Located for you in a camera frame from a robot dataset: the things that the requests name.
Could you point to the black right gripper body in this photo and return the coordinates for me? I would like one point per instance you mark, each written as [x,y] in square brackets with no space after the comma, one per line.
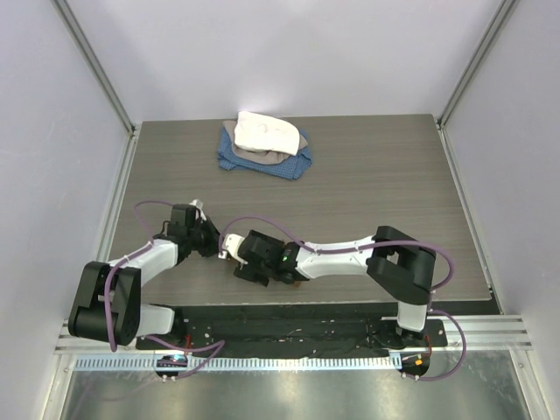
[260,274]

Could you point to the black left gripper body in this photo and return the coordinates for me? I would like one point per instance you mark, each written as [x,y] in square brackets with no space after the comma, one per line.
[203,238]

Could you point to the brown cloth napkin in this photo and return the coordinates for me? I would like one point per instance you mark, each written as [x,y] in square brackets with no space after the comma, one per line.
[287,274]

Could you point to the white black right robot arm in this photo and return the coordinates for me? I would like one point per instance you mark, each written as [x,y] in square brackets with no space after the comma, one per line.
[405,272]

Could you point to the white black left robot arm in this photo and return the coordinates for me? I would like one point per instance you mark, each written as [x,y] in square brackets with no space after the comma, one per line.
[108,303]

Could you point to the blue checkered cloth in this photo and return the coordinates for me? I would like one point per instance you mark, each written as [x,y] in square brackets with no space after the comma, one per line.
[293,167]

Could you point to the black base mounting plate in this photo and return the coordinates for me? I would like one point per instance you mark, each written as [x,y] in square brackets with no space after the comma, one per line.
[296,331]

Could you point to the white folded cloth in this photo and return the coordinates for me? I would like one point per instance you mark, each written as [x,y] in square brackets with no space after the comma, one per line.
[257,133]

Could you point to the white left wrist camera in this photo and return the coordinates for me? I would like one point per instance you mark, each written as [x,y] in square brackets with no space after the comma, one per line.
[198,205]

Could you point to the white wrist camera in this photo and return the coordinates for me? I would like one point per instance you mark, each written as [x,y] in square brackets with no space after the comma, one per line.
[198,205]
[230,248]

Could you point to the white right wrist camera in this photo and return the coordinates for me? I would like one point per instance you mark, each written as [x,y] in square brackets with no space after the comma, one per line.
[230,248]

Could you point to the white slotted cable duct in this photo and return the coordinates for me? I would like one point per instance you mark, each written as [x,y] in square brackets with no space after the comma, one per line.
[168,362]

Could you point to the aluminium frame rail left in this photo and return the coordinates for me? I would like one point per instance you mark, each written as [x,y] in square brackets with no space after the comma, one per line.
[80,38]

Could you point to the aluminium frame rail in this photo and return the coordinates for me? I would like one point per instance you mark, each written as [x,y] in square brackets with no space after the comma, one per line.
[80,38]
[497,23]

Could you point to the aluminium frame rail right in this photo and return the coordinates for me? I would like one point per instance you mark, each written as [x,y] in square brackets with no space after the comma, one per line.
[497,23]

